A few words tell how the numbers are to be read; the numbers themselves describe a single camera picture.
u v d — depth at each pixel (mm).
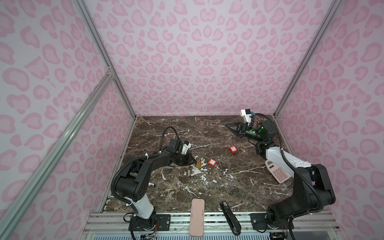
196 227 705
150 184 849
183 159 813
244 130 690
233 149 980
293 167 461
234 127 746
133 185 468
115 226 733
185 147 878
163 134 1095
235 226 679
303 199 435
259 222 734
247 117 734
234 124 745
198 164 908
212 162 926
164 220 735
